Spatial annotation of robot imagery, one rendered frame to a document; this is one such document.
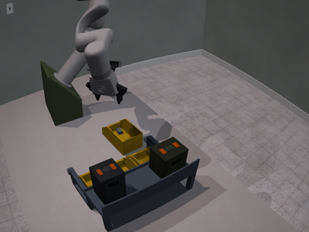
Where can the dark grey metal shelf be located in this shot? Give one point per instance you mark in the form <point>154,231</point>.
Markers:
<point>145,192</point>

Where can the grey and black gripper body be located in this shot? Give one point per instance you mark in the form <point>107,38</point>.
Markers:
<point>106,87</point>

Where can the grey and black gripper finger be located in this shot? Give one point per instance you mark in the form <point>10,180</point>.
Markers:
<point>121,91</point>
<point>96,95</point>

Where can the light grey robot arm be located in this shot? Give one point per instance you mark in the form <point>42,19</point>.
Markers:
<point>92,45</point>

